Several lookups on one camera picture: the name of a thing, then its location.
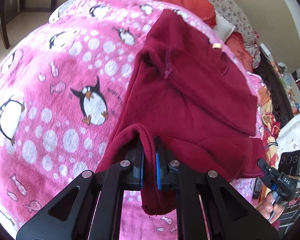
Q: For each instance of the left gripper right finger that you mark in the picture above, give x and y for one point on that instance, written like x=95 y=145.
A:
x=207 y=206

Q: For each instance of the pink penguin blanket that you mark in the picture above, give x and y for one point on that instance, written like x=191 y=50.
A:
x=61 y=91

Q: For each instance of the dark red fleece sweater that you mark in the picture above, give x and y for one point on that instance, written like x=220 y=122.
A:
x=196 y=100

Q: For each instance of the small red heart cushion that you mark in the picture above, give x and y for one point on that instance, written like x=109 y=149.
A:
x=236 y=44

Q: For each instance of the white pillow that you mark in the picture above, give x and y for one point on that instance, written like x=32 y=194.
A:
x=223 y=28

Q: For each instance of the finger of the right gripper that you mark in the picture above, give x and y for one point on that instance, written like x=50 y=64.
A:
x=266 y=169

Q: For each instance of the floral pillow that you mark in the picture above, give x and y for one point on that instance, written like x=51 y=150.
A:
x=235 y=15

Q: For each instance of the person's right hand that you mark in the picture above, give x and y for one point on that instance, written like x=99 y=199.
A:
x=270 y=211

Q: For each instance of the orange red patterned blanket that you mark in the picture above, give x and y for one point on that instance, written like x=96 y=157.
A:
x=269 y=127

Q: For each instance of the dark carved wooden headboard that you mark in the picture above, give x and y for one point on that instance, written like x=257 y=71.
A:
x=281 y=106

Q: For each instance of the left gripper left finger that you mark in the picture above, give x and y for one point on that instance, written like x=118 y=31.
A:
x=90 y=206

